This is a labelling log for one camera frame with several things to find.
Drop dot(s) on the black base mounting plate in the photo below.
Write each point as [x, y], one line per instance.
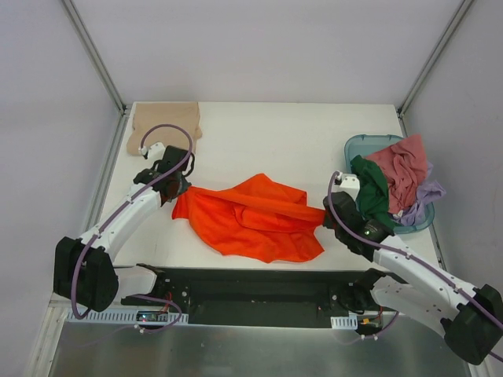
[237, 297]

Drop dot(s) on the green t shirt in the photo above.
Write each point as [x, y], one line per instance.
[373, 196]

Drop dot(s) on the front aluminium frame rail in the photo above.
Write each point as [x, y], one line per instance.
[439, 297]

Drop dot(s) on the orange t shirt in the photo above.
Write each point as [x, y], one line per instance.
[259, 218]

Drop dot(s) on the left aluminium frame post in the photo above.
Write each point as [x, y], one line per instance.
[93, 54]

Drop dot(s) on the pink t shirt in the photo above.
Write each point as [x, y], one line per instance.
[405, 166]

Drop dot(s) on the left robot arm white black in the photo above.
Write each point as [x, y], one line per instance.
[114, 231]

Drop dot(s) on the lavender t shirt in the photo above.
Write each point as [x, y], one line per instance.
[426, 193]

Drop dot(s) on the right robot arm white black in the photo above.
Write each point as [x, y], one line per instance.
[468, 318]

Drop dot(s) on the right white cable duct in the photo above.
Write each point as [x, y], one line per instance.
[344, 323]

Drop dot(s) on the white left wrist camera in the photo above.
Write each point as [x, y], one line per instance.
[153, 150]

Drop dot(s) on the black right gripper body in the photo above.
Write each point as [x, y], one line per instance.
[332, 218]

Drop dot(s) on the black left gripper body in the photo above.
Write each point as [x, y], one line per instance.
[175, 190]

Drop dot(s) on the folded beige t shirt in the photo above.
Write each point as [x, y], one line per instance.
[147, 115]

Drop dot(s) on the teal plastic basket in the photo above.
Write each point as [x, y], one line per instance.
[366, 144]

